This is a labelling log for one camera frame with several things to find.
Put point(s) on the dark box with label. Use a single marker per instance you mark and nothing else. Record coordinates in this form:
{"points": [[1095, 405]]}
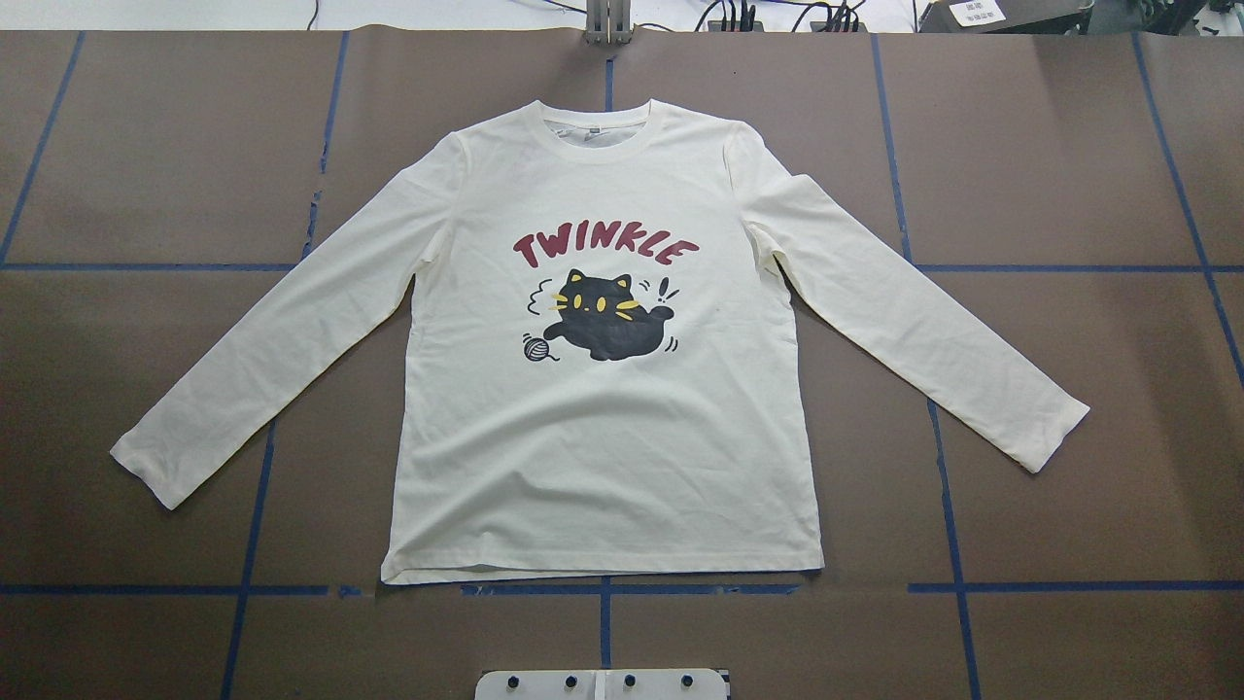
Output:
{"points": [[1006, 17]]}

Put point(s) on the grey metal bracket post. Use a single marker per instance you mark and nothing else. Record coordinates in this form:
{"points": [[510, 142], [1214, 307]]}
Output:
{"points": [[608, 22]]}

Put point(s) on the cream long-sleeve cat shirt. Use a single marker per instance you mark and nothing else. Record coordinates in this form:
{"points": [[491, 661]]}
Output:
{"points": [[602, 369]]}

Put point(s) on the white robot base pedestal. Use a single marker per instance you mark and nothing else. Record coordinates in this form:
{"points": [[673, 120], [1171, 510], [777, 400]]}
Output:
{"points": [[659, 683]]}

